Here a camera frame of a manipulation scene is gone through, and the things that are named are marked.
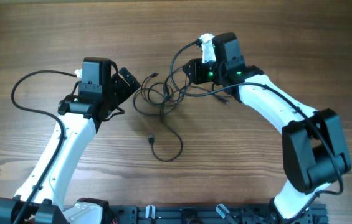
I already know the black cable bundle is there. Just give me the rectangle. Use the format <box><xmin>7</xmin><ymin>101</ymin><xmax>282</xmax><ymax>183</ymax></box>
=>
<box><xmin>131</xmin><ymin>65</ymin><xmax>230</xmax><ymax>162</ymax></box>

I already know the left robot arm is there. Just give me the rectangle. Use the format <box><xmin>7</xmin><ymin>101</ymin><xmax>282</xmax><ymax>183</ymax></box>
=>
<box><xmin>0</xmin><ymin>57</ymin><xmax>141</xmax><ymax>223</ymax></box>

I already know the right camera cable black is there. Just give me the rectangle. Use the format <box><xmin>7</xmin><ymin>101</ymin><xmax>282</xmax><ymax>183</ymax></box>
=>
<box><xmin>169</xmin><ymin>39</ymin><xmax>345</xmax><ymax>224</ymax></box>

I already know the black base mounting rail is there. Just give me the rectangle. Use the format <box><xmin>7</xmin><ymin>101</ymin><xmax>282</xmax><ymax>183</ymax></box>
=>
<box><xmin>100</xmin><ymin>203</ymin><xmax>329</xmax><ymax>224</ymax></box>

